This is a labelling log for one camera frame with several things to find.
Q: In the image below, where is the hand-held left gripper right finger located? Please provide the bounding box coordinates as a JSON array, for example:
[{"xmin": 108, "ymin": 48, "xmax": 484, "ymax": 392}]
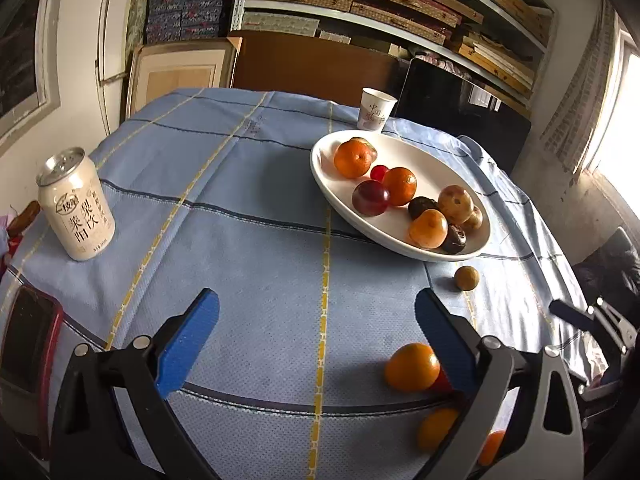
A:
[{"xmin": 414, "ymin": 287, "xmax": 586, "ymax": 480}]

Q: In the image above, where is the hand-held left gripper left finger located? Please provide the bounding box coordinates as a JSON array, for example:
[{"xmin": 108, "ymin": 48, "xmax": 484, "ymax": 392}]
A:
[{"xmin": 50, "ymin": 287, "xmax": 221, "ymax": 480}]

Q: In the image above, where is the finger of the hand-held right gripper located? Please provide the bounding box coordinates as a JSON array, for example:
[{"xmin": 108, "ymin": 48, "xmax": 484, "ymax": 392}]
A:
[{"xmin": 548, "ymin": 297, "xmax": 631, "ymax": 356}]

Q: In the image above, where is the small orange loquat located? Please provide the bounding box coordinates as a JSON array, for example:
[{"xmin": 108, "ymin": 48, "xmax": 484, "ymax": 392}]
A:
[{"xmin": 454, "ymin": 265, "xmax": 480, "ymax": 291}]

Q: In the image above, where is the dark purple round fruit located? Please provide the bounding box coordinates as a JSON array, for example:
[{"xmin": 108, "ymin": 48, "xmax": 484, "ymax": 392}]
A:
[{"xmin": 441, "ymin": 224, "xmax": 467, "ymax": 254}]

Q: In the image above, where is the dark brown passion fruit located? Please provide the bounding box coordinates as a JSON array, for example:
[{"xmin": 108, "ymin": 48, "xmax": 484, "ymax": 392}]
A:
[{"xmin": 407, "ymin": 196, "xmax": 441, "ymax": 221}]

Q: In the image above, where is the yellow-brown spotted round fruit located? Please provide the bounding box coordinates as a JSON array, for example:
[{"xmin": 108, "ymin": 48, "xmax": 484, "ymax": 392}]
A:
[{"xmin": 438, "ymin": 184, "xmax": 474, "ymax": 226}]

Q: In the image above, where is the orange mandarin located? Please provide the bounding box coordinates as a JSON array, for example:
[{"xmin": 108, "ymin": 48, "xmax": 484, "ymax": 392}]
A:
[
  {"xmin": 381, "ymin": 166, "xmax": 418, "ymax": 207},
  {"xmin": 333, "ymin": 139, "xmax": 373, "ymax": 179},
  {"xmin": 384, "ymin": 342, "xmax": 441, "ymax": 393}
]

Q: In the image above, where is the white oval plate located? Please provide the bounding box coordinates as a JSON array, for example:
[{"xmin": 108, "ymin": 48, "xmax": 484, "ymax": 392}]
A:
[{"xmin": 309, "ymin": 130, "xmax": 492, "ymax": 263}]

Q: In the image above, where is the dark cloth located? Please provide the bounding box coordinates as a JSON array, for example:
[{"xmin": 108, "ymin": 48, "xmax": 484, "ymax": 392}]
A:
[{"xmin": 572, "ymin": 227, "xmax": 640, "ymax": 321}]

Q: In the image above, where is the orange round fruit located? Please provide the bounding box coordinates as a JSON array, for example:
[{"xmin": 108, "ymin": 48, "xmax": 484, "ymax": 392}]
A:
[
  {"xmin": 477, "ymin": 429, "xmax": 507, "ymax": 467},
  {"xmin": 416, "ymin": 407, "xmax": 461, "ymax": 453}
]

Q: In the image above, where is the orange persimmon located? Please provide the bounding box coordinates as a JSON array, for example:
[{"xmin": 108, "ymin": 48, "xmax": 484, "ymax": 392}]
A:
[{"xmin": 408, "ymin": 208, "xmax": 449, "ymax": 250}]

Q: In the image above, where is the blue checked tablecloth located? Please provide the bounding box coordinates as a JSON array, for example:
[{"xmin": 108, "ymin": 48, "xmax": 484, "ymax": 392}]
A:
[{"xmin": 0, "ymin": 87, "xmax": 608, "ymax": 480}]

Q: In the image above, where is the dark red plum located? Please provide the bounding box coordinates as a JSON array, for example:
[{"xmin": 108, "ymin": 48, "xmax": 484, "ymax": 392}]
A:
[{"xmin": 351, "ymin": 179, "xmax": 391, "ymax": 217}]

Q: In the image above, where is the cream beverage can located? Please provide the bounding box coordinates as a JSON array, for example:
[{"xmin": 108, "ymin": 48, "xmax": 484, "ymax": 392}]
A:
[{"xmin": 36, "ymin": 146, "xmax": 116, "ymax": 262}]

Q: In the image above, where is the bright window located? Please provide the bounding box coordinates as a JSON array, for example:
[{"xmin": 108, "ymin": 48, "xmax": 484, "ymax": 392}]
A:
[{"xmin": 582, "ymin": 35, "xmax": 640, "ymax": 196}]

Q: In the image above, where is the brown curved object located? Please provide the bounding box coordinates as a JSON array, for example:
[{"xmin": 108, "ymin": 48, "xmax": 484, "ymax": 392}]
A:
[{"xmin": 7, "ymin": 200, "xmax": 41, "ymax": 236}]

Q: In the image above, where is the black flat screen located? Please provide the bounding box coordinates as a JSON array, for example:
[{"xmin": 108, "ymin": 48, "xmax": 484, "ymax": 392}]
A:
[{"xmin": 392, "ymin": 57, "xmax": 532, "ymax": 176}]

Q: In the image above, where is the white paper cup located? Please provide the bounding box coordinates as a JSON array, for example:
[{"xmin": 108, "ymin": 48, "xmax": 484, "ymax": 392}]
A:
[{"xmin": 356, "ymin": 87, "xmax": 398, "ymax": 133}]

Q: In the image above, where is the pink cloth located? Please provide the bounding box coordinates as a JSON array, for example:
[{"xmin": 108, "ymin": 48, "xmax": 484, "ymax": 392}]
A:
[{"xmin": 410, "ymin": 50, "xmax": 471, "ymax": 78}]

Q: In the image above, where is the brown wooden board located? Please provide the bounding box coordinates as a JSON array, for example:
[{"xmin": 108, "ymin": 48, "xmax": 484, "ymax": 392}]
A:
[{"xmin": 227, "ymin": 30, "xmax": 401, "ymax": 106}]

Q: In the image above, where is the white metal shelf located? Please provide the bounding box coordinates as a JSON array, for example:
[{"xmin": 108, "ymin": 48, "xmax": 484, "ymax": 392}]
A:
[{"xmin": 232, "ymin": 0, "xmax": 556, "ymax": 111}]

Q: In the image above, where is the white trim strip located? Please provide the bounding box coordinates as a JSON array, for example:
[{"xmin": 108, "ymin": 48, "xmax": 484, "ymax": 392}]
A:
[{"xmin": 97, "ymin": 0, "xmax": 131, "ymax": 136}]

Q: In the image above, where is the dark framed window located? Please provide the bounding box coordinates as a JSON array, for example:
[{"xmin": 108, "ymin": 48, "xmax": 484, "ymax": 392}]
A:
[{"xmin": 0, "ymin": 0, "xmax": 63, "ymax": 146}]

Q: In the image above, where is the stack of blue patterned boxes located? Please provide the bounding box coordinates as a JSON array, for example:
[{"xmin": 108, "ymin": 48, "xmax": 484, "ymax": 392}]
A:
[{"xmin": 145, "ymin": 0, "xmax": 226, "ymax": 43}]

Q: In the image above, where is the shelf of flat boxes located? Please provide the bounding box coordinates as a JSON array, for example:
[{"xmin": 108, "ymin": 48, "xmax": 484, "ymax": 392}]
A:
[{"xmin": 150, "ymin": 0, "xmax": 551, "ymax": 106}]

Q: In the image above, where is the grey marbled panel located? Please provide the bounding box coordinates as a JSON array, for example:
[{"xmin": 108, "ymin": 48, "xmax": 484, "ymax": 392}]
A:
[{"xmin": 125, "ymin": 0, "xmax": 156, "ymax": 61}]

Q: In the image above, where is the light wooden picture frame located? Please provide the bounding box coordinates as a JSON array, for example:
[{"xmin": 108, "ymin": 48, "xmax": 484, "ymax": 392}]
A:
[{"xmin": 125, "ymin": 37, "xmax": 243, "ymax": 121}]

